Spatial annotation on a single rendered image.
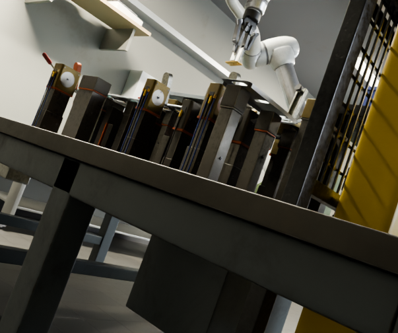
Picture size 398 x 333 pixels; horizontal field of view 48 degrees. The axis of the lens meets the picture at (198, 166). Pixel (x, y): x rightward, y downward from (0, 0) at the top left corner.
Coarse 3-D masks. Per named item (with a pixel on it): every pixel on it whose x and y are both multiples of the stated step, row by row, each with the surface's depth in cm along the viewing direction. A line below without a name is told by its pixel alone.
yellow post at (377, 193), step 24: (384, 72) 81; (384, 96) 79; (384, 120) 78; (360, 144) 79; (384, 144) 77; (360, 168) 78; (384, 168) 76; (360, 192) 77; (384, 192) 75; (336, 216) 78; (360, 216) 76; (384, 216) 73; (312, 312) 76
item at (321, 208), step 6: (330, 144) 138; (336, 144) 137; (336, 150) 136; (342, 150) 137; (330, 162) 136; (330, 168) 135; (318, 180) 137; (324, 180) 136; (330, 180) 136; (330, 186) 136; (312, 198) 136; (312, 204) 136; (318, 204) 134; (312, 210) 135; (318, 210) 134; (324, 210) 137
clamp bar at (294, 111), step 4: (296, 88) 170; (300, 88) 169; (296, 92) 173; (300, 92) 172; (304, 92) 171; (296, 96) 173; (300, 96) 171; (304, 96) 171; (292, 100) 172; (296, 100) 172; (300, 100) 170; (292, 104) 172; (296, 104) 171; (300, 104) 171; (288, 108) 171; (292, 108) 172; (296, 108) 169; (288, 112) 171; (292, 112) 171; (296, 112) 170; (296, 116) 170; (284, 120) 170
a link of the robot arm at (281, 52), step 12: (288, 36) 249; (276, 48) 244; (288, 48) 245; (276, 60) 245; (288, 60) 244; (276, 72) 249; (288, 72) 244; (288, 84) 243; (288, 96) 242; (300, 108) 239
